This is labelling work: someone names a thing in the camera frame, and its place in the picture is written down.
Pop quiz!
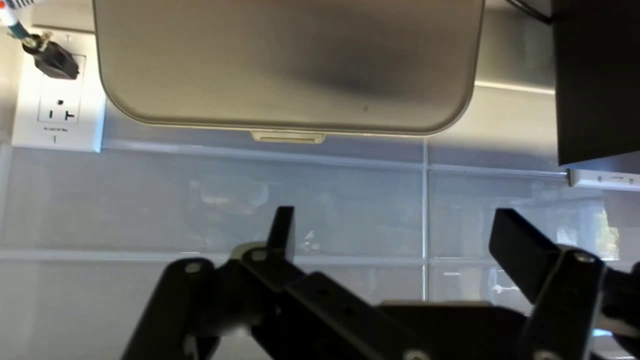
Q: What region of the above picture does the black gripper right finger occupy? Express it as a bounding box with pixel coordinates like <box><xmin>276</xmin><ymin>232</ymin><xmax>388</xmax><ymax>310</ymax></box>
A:
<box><xmin>487</xmin><ymin>206</ymin><xmax>640</xmax><ymax>360</ymax></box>

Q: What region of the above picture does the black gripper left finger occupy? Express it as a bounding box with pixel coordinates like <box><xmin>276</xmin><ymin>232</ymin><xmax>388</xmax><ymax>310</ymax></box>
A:
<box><xmin>117</xmin><ymin>205</ymin><xmax>432</xmax><ymax>360</ymax></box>

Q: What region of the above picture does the silver lidded bin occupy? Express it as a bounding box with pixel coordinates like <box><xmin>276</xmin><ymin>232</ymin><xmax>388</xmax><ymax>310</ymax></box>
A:
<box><xmin>89</xmin><ymin>0</ymin><xmax>487</xmax><ymax>147</ymax></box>

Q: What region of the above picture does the double white wall outlet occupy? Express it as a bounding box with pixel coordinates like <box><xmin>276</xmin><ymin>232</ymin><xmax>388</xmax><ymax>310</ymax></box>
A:
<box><xmin>566</xmin><ymin>167</ymin><xmax>640</xmax><ymax>195</ymax></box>

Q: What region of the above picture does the single white wall outlet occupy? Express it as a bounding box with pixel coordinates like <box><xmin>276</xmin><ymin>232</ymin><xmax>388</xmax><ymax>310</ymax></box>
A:
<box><xmin>9</xmin><ymin>27</ymin><xmax>108</xmax><ymax>154</ymax></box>

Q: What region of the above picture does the black plug of blue cable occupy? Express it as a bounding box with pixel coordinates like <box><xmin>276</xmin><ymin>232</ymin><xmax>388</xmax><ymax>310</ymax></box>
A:
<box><xmin>22</xmin><ymin>34</ymin><xmax>83</xmax><ymax>82</ymax></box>

